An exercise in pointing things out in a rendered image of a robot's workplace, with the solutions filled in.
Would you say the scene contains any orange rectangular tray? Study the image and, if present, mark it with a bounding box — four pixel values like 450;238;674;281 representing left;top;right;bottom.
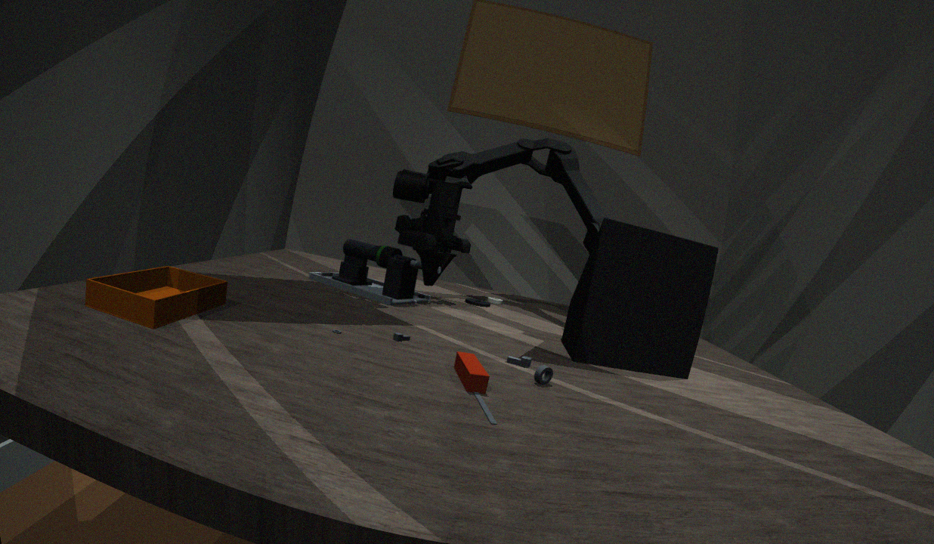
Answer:
85;266;228;329

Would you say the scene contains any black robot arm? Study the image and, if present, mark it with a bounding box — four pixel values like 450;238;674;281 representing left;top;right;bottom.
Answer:
393;138;608;255

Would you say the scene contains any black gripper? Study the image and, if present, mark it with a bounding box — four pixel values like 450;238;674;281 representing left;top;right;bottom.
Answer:
397;204;471;286

